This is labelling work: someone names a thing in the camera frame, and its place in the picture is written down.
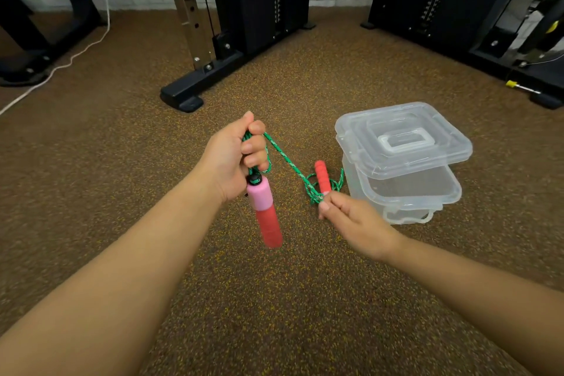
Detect black gym machine frame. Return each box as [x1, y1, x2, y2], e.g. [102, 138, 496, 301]
[0, 0, 107, 88]

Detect person's left forearm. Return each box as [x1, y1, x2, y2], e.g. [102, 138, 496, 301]
[0, 168, 226, 376]

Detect yellow tipped selector pin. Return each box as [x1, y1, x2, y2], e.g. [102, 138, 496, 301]
[505, 80, 542, 95]

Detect person's right hand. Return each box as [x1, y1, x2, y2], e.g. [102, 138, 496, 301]
[318, 191, 404, 263]

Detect person's right forearm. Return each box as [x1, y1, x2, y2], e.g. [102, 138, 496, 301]
[387, 234, 564, 376]

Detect person's left hand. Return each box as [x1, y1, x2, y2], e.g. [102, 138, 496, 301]
[193, 111, 271, 206]

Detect white power cable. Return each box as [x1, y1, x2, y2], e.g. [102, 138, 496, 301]
[0, 0, 128, 117]

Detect green jump rope red handles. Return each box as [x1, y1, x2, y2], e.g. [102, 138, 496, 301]
[241, 130, 345, 250]

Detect clear plastic box lid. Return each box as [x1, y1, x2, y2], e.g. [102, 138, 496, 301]
[334, 101, 473, 181]

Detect clear plastic storage box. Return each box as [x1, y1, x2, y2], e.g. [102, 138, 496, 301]
[342, 155, 463, 226]

